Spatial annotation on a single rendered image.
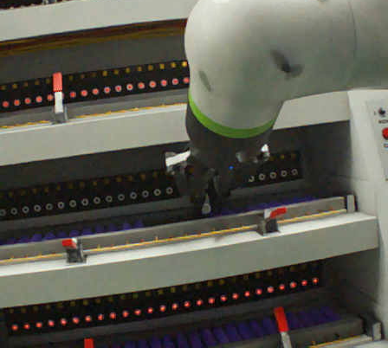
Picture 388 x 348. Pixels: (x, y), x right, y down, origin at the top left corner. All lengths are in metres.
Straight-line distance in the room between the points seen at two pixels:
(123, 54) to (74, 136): 0.30
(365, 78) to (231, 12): 0.13
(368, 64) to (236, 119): 0.12
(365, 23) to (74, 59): 0.64
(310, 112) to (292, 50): 0.37
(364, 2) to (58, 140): 0.44
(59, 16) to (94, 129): 0.19
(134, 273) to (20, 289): 0.15
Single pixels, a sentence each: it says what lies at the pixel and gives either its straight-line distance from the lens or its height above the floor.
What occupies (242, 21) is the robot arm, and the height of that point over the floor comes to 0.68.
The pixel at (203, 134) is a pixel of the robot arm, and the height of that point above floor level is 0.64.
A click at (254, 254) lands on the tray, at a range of 0.66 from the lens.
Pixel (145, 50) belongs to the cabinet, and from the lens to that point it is 0.93.
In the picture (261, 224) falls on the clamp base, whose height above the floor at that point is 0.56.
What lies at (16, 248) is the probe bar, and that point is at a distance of 0.70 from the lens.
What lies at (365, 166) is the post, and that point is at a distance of 0.73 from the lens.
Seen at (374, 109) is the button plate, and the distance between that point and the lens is 0.76.
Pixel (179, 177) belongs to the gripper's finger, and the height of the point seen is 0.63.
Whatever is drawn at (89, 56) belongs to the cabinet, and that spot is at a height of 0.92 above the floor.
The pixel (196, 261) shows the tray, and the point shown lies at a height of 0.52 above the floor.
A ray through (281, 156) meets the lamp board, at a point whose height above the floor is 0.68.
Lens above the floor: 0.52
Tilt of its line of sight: 13 degrees up
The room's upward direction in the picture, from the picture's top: 9 degrees counter-clockwise
